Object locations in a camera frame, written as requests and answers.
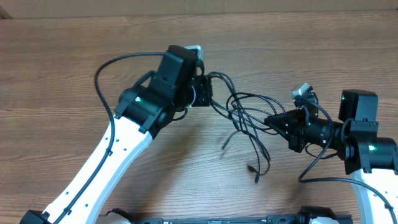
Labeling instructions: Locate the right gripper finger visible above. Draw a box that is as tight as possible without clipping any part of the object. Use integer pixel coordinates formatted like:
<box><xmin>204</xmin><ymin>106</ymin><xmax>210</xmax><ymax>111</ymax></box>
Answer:
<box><xmin>264</xmin><ymin>111</ymin><xmax>300</xmax><ymax>122</ymax></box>
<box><xmin>264</xmin><ymin>118</ymin><xmax>293</xmax><ymax>140</ymax></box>

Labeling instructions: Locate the black cable bundle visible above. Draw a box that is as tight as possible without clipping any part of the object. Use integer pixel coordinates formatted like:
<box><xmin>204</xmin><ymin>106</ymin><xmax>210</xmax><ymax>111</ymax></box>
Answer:
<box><xmin>207</xmin><ymin>71</ymin><xmax>287</xmax><ymax>184</ymax></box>

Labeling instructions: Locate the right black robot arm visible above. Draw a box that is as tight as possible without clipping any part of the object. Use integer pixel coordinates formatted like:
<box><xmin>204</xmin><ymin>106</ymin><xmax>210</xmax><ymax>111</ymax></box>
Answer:
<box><xmin>264</xmin><ymin>89</ymin><xmax>397</xmax><ymax>223</ymax></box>

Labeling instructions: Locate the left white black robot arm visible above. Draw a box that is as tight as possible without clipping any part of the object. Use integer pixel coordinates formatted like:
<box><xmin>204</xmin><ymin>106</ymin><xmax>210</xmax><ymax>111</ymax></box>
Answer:
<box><xmin>21</xmin><ymin>45</ymin><xmax>211</xmax><ymax>223</ymax></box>

